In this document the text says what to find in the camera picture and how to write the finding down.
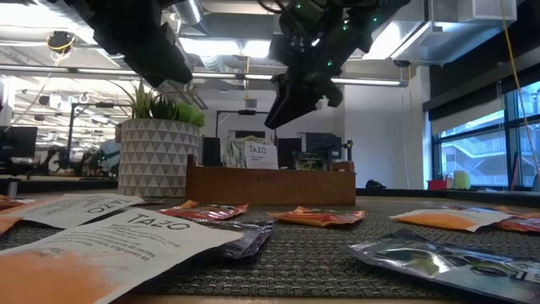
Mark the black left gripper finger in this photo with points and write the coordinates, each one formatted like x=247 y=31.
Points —
x=164 y=67

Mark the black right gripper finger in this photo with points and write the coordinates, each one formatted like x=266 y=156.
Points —
x=282 y=105
x=308 y=99

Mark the white orange Tazo tea packet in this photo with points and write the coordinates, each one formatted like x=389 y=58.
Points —
x=261 y=156
x=105 y=253
x=84 y=209
x=443 y=220

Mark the dark blackcurrant Ahmad tea packet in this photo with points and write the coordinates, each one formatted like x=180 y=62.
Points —
x=310 y=161
x=443 y=266
x=249 y=238

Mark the wooden tea organiser box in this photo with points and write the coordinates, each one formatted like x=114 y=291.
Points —
x=270 y=188

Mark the black computer monitor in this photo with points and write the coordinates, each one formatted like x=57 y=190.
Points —
x=289 y=152
x=211 y=150
x=17 y=143
x=325 y=145

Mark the long tube ceiling light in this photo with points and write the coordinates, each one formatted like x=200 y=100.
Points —
x=371 y=81

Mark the pale crumpled fabric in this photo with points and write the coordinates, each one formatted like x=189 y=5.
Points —
x=234 y=152

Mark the succulent in triangle-patterned pot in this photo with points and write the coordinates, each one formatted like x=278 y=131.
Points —
x=156 y=160

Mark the person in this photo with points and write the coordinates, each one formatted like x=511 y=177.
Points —
x=110 y=154

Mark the black lump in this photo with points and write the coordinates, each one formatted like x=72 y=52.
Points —
x=375 y=185

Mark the grey woven placemat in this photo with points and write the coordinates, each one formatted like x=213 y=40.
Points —
x=304 y=253

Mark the red container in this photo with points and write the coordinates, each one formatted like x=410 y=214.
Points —
x=437 y=185

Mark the large glass window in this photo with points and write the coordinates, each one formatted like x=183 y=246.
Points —
x=472 y=156

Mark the yellow-green cylinder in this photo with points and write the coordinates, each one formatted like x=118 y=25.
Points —
x=462 y=180

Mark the black camera stand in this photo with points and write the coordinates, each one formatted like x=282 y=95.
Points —
x=71 y=126
x=246 y=112

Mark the black post with knob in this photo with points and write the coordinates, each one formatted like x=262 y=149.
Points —
x=348 y=148

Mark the ceiling security camera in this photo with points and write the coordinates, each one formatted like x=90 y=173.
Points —
x=401 y=63

